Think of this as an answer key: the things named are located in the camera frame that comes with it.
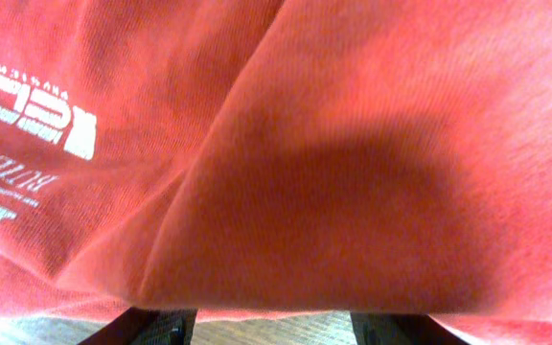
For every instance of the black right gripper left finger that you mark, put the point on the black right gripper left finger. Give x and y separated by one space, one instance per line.
146 327

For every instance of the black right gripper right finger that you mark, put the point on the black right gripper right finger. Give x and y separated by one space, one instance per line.
400 329

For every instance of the red soccer t-shirt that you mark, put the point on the red soccer t-shirt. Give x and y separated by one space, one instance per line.
260 159

